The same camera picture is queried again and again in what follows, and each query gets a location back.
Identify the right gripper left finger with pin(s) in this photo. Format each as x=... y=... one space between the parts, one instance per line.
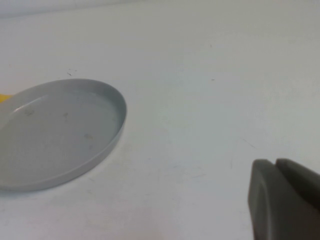
x=275 y=212

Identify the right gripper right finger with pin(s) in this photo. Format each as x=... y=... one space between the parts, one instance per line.
x=302 y=180

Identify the yellow banana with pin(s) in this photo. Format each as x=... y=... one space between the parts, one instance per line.
x=3 y=97

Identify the grey round plate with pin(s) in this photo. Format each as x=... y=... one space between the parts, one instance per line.
x=55 y=140

